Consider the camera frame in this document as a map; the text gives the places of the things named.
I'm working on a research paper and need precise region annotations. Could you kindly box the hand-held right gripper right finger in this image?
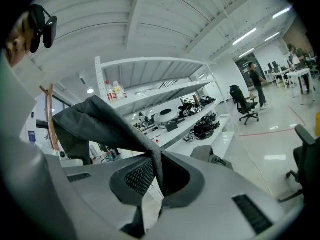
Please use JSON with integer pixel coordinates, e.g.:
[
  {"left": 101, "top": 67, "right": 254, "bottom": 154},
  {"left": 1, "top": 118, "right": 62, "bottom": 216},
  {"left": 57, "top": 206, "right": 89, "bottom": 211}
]
[{"left": 160, "top": 150, "right": 206, "bottom": 208}]

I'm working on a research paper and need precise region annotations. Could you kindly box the long ceiling light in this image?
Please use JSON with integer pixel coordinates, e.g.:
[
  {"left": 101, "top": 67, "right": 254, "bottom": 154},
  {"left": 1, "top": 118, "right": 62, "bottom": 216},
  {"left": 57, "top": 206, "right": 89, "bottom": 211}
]
[
  {"left": 271, "top": 6, "right": 292, "bottom": 20},
  {"left": 232, "top": 27, "right": 258, "bottom": 46}
]

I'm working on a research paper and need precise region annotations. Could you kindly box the clear bottle with yellow label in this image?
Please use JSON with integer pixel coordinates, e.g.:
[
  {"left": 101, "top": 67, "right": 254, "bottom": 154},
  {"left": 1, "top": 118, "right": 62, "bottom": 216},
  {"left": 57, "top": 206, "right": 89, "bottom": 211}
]
[{"left": 112, "top": 80, "right": 128, "bottom": 100}]

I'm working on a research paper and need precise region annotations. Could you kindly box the white metal shelf rack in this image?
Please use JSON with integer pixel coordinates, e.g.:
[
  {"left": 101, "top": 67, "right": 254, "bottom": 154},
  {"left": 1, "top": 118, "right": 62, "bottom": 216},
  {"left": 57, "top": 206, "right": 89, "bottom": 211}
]
[{"left": 94, "top": 55, "right": 236, "bottom": 160}]

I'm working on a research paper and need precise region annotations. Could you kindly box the black head-worn camera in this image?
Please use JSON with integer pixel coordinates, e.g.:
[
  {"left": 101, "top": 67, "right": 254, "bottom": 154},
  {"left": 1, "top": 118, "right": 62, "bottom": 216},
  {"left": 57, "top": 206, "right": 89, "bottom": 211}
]
[{"left": 28, "top": 4, "right": 59, "bottom": 55}]

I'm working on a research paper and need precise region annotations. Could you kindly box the person's head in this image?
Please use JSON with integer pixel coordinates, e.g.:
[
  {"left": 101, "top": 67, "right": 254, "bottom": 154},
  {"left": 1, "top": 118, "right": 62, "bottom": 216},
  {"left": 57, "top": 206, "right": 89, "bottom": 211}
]
[{"left": 3, "top": 10, "right": 34, "bottom": 68}]

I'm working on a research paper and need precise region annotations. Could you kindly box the pile of black headsets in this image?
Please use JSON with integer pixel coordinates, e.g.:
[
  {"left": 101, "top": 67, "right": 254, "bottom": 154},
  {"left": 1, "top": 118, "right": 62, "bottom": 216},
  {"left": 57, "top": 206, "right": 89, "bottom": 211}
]
[
  {"left": 183, "top": 111, "right": 221, "bottom": 143},
  {"left": 177, "top": 96, "right": 217, "bottom": 118}
]

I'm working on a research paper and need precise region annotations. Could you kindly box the white desk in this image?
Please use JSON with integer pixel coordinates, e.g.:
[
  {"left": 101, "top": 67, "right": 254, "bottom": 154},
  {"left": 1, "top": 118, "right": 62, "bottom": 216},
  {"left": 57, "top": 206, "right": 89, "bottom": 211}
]
[{"left": 285, "top": 68, "right": 316, "bottom": 102}]

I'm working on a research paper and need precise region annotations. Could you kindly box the brown wooden coat rack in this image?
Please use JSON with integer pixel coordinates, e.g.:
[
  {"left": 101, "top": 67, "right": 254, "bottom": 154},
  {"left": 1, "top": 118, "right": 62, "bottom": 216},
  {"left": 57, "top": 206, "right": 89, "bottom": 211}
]
[{"left": 39, "top": 83, "right": 61, "bottom": 151}]

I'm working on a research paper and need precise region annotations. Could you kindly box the dark grey fabric bag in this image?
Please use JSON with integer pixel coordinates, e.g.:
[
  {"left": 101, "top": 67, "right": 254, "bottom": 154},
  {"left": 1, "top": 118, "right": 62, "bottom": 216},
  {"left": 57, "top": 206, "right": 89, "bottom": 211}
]
[{"left": 51, "top": 94, "right": 166, "bottom": 238}]

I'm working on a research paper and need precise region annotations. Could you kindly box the grey cloth bundle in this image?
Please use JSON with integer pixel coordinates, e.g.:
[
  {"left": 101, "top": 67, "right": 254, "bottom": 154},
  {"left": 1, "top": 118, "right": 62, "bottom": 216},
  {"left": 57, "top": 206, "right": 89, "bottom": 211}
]
[{"left": 190, "top": 144, "right": 235, "bottom": 171}]

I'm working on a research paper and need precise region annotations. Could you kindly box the white round device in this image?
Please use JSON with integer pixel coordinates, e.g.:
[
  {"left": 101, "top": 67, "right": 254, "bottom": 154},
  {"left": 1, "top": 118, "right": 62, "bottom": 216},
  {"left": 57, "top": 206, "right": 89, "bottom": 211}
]
[{"left": 153, "top": 108, "right": 179, "bottom": 130}]

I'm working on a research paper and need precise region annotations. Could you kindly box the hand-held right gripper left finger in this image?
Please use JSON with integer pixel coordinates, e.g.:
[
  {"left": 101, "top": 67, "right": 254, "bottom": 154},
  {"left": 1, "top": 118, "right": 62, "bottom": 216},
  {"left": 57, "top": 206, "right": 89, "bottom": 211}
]
[{"left": 109, "top": 156, "right": 156, "bottom": 207}]

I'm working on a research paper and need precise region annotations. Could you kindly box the clear bottle with red label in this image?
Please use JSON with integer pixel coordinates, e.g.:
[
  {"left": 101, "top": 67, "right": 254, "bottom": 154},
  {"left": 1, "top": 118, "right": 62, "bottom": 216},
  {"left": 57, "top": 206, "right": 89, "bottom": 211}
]
[{"left": 104, "top": 79, "right": 118, "bottom": 102}]

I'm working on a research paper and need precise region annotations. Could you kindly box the black office chair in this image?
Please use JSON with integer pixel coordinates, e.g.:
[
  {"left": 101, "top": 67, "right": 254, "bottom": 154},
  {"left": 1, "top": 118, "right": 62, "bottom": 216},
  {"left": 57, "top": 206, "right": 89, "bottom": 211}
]
[
  {"left": 278, "top": 124, "right": 320, "bottom": 205},
  {"left": 229, "top": 84, "right": 260, "bottom": 126}
]

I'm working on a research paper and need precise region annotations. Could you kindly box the small black box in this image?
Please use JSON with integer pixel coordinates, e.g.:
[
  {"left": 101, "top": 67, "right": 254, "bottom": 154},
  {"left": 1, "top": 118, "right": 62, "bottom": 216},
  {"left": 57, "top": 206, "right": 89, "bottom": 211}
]
[{"left": 165, "top": 122, "right": 179, "bottom": 133}]

